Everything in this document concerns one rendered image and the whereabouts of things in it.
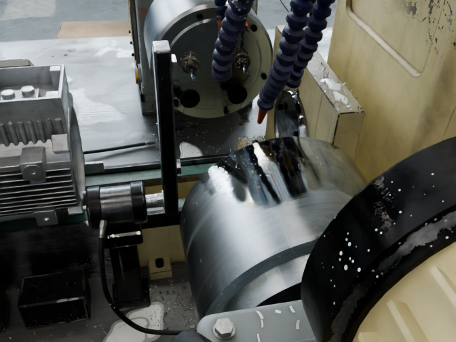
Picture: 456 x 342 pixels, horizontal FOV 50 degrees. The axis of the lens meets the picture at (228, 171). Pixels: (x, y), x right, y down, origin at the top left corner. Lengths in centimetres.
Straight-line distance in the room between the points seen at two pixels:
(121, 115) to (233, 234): 85
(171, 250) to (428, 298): 69
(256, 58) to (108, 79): 59
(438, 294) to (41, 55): 153
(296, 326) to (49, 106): 46
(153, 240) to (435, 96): 50
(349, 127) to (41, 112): 42
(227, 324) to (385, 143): 50
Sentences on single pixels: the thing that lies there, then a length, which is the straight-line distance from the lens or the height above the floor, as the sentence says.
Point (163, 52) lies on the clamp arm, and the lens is 56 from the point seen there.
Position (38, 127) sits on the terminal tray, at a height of 110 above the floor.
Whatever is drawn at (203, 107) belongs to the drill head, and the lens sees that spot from 103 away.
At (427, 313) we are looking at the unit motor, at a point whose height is 132.
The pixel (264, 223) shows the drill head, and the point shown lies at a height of 115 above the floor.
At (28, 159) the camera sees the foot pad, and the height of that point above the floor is 107.
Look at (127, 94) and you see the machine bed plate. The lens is 139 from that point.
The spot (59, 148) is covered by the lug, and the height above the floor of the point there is 108.
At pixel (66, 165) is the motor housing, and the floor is 105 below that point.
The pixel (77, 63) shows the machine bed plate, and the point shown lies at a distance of 158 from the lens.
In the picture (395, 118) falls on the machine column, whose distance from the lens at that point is 78.
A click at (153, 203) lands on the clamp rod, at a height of 102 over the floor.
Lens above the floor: 149
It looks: 39 degrees down
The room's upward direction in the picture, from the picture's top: 2 degrees clockwise
